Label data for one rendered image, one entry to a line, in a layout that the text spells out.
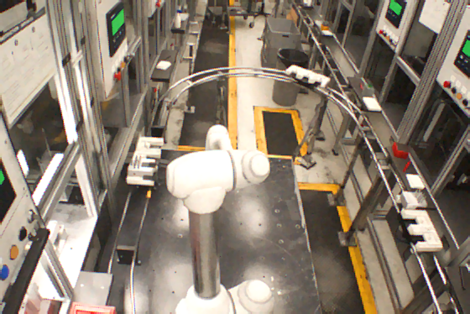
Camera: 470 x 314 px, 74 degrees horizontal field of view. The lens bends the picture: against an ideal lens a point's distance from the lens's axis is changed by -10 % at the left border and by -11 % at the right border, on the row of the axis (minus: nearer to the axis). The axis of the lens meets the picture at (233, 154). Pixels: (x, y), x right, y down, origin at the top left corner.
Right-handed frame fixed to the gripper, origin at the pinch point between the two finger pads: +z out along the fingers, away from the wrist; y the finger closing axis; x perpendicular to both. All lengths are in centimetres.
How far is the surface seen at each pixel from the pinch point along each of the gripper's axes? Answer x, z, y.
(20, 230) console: 70, 19, 42
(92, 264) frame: 26, 29, -46
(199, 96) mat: -241, -12, -100
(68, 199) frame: 13.9, 36.9, -9.1
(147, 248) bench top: 20.9, -0.8, -33.8
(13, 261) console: 77, 20, 38
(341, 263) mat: -19, -133, -100
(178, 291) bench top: 43, -19, -34
